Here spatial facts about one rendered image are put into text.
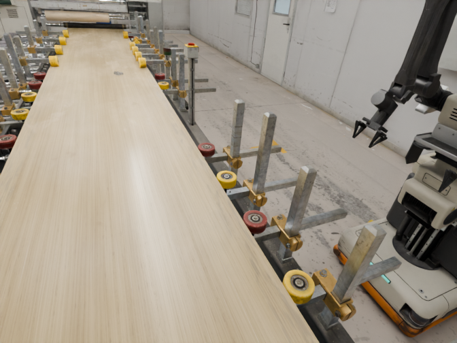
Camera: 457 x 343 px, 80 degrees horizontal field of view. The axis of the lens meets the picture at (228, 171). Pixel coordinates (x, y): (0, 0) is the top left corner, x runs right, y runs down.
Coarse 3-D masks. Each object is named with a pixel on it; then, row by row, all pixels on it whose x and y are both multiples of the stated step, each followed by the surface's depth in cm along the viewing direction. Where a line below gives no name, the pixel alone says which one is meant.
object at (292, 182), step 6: (276, 180) 123; (282, 180) 123; (288, 180) 123; (294, 180) 124; (246, 186) 117; (270, 186) 119; (276, 186) 121; (282, 186) 122; (288, 186) 124; (228, 192) 113; (234, 192) 114; (240, 192) 114; (246, 192) 115; (234, 198) 114
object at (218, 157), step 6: (240, 150) 137; (246, 150) 138; (252, 150) 138; (276, 150) 143; (216, 156) 131; (222, 156) 132; (240, 156) 136; (246, 156) 137; (252, 156) 139; (210, 162) 130
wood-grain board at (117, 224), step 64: (64, 64) 228; (128, 64) 243; (64, 128) 133; (128, 128) 138; (0, 192) 92; (64, 192) 94; (128, 192) 96; (192, 192) 99; (0, 256) 71; (64, 256) 73; (128, 256) 74; (192, 256) 76; (256, 256) 77; (0, 320) 58; (64, 320) 59; (128, 320) 60; (192, 320) 61; (256, 320) 62
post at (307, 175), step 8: (304, 168) 80; (312, 168) 79; (304, 176) 80; (312, 176) 80; (296, 184) 84; (304, 184) 80; (312, 184) 82; (296, 192) 85; (304, 192) 82; (296, 200) 86; (304, 200) 84; (296, 208) 86; (304, 208) 87; (288, 216) 91; (296, 216) 88; (288, 224) 92; (296, 224) 90; (288, 232) 93; (296, 232) 93; (280, 248) 100; (288, 248) 97; (288, 256) 99
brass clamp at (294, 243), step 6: (276, 216) 101; (282, 216) 101; (276, 222) 98; (282, 222) 98; (282, 228) 96; (282, 234) 95; (282, 240) 96; (288, 240) 92; (294, 240) 92; (300, 240) 92; (288, 246) 92; (294, 246) 92; (300, 246) 93
